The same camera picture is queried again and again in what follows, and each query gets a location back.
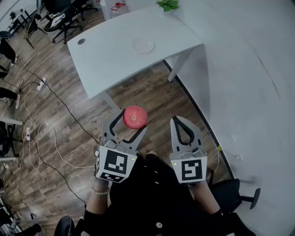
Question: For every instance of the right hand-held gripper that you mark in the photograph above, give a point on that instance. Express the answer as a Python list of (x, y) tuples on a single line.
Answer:
[(190, 168)]

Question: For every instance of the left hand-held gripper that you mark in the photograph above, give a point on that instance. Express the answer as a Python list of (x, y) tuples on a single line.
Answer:
[(115, 162)]

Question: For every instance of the red apple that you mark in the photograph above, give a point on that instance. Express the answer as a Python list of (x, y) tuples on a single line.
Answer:
[(134, 116)]

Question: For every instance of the white plate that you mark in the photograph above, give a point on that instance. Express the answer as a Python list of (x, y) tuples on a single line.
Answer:
[(143, 45)]

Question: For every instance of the person's right forearm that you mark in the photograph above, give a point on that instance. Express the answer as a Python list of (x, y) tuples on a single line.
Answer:
[(204, 198)]

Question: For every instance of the person's left forearm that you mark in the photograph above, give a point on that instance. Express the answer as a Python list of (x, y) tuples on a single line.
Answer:
[(98, 202)]

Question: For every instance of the white table leg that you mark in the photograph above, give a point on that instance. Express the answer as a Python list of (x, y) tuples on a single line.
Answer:
[(181, 66), (111, 103)]

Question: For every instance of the person's black buttoned clothing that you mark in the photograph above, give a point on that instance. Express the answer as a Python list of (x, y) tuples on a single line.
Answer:
[(149, 196)]

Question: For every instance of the black office chair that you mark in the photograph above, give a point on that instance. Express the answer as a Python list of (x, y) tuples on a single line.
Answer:
[(85, 7), (62, 24), (227, 196)]

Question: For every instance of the white power strip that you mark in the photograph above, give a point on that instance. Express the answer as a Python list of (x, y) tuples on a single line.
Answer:
[(42, 83), (28, 133)]

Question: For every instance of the green leafy plant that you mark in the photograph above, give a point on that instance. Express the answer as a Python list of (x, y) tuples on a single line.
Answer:
[(169, 4)]

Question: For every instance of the black stand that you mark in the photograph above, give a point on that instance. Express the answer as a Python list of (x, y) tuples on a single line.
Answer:
[(32, 27)]

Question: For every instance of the black round stool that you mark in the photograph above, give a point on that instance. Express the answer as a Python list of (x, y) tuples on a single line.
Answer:
[(5, 34)]

